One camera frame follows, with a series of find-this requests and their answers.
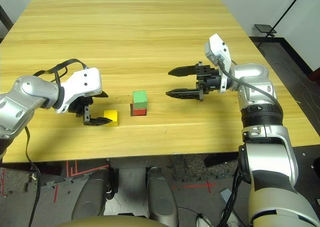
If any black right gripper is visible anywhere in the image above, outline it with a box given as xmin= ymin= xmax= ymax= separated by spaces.
xmin=165 ymin=60 xmax=224 ymax=103

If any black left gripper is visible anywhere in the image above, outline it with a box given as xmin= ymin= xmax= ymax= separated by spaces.
xmin=67 ymin=91 xmax=114 ymax=127

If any yellow wooden block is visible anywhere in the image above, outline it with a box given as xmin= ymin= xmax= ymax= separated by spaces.
xmin=103 ymin=109 xmax=120 ymax=127

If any green wooden block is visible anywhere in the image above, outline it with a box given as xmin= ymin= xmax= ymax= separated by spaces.
xmin=132 ymin=90 xmax=149 ymax=111

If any grey speckled floor mat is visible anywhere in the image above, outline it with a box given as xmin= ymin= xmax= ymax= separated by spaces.
xmin=171 ymin=153 xmax=240 ymax=183

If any grey left robot leg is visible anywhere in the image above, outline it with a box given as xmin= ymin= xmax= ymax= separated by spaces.
xmin=71 ymin=167 xmax=111 ymax=221

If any grey robot leg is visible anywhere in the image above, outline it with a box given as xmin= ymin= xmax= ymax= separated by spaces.
xmin=71 ymin=167 xmax=111 ymax=221
xmin=146 ymin=166 xmax=180 ymax=227

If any black stand with plate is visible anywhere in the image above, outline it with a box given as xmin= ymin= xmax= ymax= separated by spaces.
xmin=253 ymin=0 xmax=312 ymax=38

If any grey right robot leg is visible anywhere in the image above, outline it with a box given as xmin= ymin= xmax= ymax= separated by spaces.
xmin=146 ymin=166 xmax=180 ymax=227

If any beige robot torso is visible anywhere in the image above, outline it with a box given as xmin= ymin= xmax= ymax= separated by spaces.
xmin=56 ymin=215 xmax=162 ymax=227

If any grey white sneaker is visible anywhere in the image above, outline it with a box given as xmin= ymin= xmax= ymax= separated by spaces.
xmin=219 ymin=188 xmax=233 ymax=203

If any white shoe toe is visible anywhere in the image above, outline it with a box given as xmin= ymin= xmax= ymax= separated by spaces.
xmin=195 ymin=212 xmax=214 ymax=227

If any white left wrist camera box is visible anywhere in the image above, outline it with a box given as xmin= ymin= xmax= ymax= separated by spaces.
xmin=53 ymin=67 xmax=104 ymax=115

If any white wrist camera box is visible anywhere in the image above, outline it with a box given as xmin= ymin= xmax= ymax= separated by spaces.
xmin=53 ymin=67 xmax=104 ymax=115
xmin=204 ymin=33 xmax=234 ymax=95

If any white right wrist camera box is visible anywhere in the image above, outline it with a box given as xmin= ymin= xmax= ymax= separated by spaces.
xmin=204 ymin=33 xmax=234 ymax=95

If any black left wrist camera cable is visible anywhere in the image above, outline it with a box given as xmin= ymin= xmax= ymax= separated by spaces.
xmin=24 ymin=58 xmax=88 ymax=227

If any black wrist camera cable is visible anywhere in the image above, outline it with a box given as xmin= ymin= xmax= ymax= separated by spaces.
xmin=24 ymin=58 xmax=88 ymax=227
xmin=216 ymin=57 xmax=279 ymax=106

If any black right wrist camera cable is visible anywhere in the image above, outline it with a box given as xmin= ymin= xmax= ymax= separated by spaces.
xmin=216 ymin=57 xmax=279 ymax=106

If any black cable bundle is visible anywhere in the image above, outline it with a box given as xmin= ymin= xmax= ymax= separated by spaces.
xmin=216 ymin=165 xmax=249 ymax=227

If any wooden side table black frame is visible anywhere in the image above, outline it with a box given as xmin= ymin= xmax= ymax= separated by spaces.
xmin=0 ymin=3 xmax=15 ymax=44

